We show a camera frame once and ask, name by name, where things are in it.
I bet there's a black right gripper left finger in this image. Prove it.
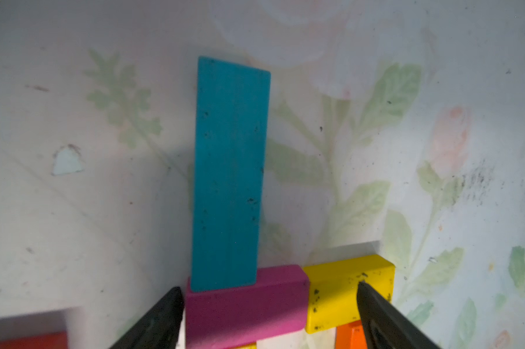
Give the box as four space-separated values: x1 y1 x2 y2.
111 286 185 349

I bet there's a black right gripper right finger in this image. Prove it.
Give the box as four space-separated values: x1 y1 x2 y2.
356 282 440 349

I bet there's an orange red block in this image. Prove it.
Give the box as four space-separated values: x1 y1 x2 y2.
335 321 367 349

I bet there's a small yellow block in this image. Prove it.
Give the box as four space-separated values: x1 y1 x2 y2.
303 254 396 334

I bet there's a red small block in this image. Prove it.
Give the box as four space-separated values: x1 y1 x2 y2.
0 332 69 349

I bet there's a magenta block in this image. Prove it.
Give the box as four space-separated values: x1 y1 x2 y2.
185 265 311 348

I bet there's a teal block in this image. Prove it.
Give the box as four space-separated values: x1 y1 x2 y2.
190 57 271 292

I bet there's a yellow slanted block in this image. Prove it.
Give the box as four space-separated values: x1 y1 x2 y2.
234 343 258 349

